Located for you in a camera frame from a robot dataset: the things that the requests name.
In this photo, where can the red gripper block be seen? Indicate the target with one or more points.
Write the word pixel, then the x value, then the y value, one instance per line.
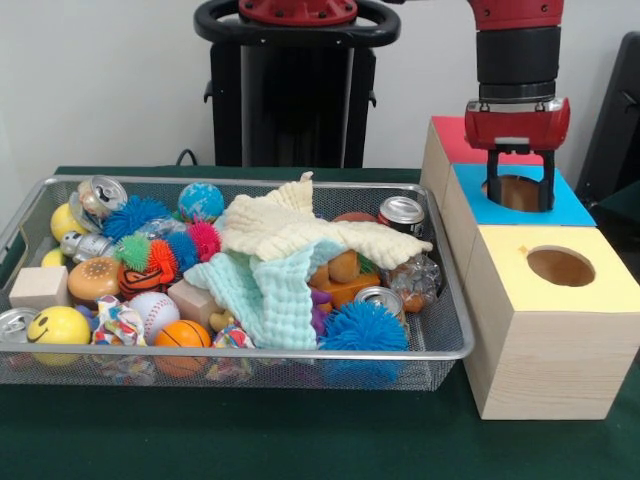
pixel 517 125

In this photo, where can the clear packet of orange snacks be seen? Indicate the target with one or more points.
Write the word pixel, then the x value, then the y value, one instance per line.
pixel 417 285

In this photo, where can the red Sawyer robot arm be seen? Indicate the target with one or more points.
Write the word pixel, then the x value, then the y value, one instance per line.
pixel 517 50

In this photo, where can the wooden box with three holes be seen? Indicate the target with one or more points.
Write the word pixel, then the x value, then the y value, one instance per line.
pixel 550 350

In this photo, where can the dark green side table cloth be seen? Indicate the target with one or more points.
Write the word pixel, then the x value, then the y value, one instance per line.
pixel 617 220

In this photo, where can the blue furry monster toy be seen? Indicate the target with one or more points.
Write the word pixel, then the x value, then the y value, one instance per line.
pixel 362 327

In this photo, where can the cream waffle cloth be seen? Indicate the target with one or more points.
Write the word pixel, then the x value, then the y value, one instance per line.
pixel 280 220

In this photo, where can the mint waffle cloth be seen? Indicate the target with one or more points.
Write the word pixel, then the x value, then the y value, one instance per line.
pixel 280 310

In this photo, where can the blue green globe ball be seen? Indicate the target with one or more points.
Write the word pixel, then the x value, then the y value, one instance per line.
pixel 200 200

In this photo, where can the small orange basketball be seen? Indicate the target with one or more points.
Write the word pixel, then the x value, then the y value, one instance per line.
pixel 182 334

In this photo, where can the blue spiky rubber ball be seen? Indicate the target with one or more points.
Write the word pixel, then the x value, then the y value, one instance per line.
pixel 135 215

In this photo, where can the small white baseball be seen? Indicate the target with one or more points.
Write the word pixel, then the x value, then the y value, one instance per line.
pixel 152 312

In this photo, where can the toy hamburger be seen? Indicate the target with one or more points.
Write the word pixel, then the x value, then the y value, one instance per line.
pixel 92 277

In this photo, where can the yellow smiley ball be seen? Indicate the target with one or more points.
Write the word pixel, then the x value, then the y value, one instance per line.
pixel 57 325

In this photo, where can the plain wooden cube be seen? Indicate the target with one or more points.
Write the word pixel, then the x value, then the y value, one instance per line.
pixel 37 287

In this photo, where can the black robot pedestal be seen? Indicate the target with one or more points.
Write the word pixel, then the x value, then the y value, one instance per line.
pixel 300 100

